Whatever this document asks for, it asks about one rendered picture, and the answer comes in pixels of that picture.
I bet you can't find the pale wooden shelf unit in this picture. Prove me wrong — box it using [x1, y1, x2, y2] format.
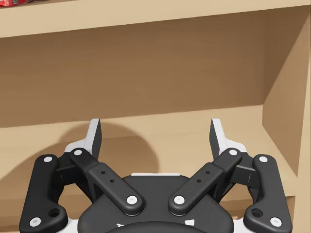
[0, 0, 311, 233]

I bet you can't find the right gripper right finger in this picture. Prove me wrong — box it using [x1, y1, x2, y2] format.
[168, 118, 293, 233]

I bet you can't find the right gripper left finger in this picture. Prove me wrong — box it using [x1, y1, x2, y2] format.
[18, 118, 146, 233]

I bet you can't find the red carton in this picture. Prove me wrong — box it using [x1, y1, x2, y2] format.
[0, 0, 36, 8]

